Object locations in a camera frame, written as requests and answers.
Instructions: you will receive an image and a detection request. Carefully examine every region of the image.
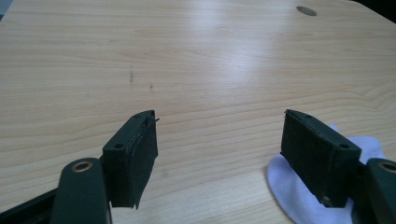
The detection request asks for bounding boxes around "white cloth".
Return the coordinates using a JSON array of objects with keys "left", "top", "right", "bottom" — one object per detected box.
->
[{"left": 266, "top": 124, "right": 387, "bottom": 224}]

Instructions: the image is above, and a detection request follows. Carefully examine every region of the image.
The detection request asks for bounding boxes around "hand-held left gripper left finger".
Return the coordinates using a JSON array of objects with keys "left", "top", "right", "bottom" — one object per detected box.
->
[{"left": 102, "top": 109, "right": 160, "bottom": 210}]

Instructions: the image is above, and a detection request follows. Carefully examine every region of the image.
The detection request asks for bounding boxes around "round grey table hole cover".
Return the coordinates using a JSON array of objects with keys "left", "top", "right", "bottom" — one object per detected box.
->
[{"left": 295, "top": 6, "right": 318, "bottom": 17}]

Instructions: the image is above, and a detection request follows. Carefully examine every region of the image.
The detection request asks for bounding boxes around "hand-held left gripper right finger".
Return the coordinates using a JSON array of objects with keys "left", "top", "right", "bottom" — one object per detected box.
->
[{"left": 280, "top": 108, "right": 362, "bottom": 209}]

